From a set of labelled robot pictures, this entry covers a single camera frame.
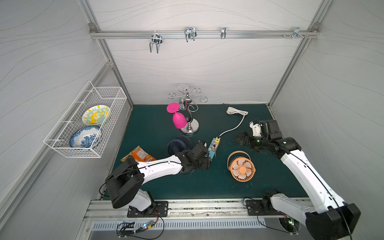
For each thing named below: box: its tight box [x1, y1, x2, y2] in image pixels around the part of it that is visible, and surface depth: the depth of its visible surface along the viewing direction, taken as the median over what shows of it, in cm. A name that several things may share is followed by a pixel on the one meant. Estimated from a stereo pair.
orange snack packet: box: [120, 145, 157, 163], surface depth 92 cm
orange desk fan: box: [227, 150, 256, 182], surface depth 81 cm
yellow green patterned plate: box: [82, 105, 110, 126], surface depth 71 cm
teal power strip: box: [208, 137, 220, 160], surface depth 92 cm
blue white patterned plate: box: [69, 126, 101, 148], surface depth 63 cm
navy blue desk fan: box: [167, 135, 192, 156], surface depth 88 cm
